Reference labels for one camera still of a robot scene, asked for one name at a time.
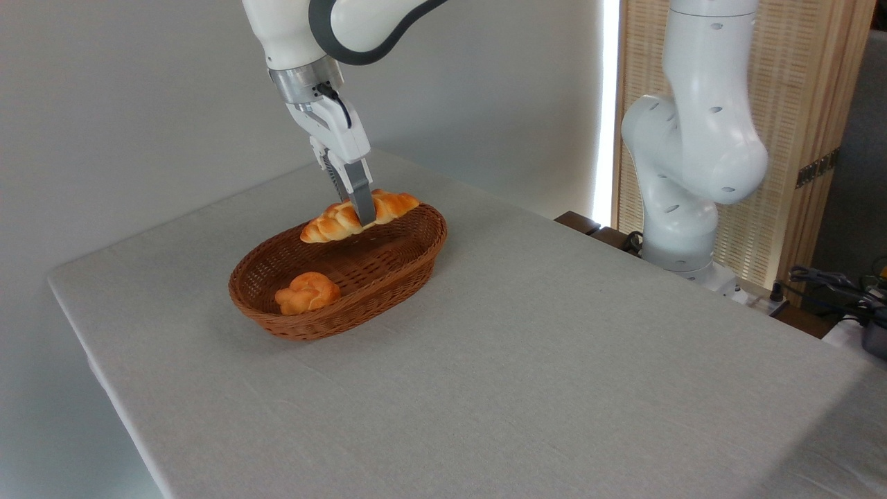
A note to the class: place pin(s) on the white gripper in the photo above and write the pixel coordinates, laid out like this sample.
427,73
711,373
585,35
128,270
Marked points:
336,132

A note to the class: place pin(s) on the long braided bread loaf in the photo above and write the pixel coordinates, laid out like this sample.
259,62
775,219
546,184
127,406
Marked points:
332,225

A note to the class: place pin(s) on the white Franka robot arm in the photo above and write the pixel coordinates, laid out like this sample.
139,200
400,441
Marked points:
693,138

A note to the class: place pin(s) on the brown oval wicker basket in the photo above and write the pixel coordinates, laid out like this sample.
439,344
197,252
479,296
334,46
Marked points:
374,277

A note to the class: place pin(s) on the small knotted bread roll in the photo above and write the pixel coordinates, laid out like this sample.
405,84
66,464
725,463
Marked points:
308,292

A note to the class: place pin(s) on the dark wooden robot stand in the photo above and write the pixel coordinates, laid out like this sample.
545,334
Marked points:
603,234

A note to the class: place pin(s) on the grey tablecloth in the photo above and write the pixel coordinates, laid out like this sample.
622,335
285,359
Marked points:
485,430

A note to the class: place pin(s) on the white power strip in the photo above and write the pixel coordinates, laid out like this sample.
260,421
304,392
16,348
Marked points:
759,301

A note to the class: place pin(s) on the dark metal screen hinge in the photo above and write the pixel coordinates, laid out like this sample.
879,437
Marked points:
818,168

